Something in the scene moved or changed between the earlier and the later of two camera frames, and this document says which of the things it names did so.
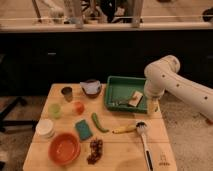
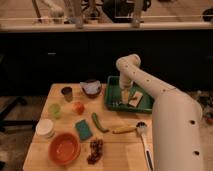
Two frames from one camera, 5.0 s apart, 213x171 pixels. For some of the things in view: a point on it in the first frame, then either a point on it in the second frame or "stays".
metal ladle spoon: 141,127 stays
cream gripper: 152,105 → 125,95
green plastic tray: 120,90 stays
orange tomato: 78,108 stays
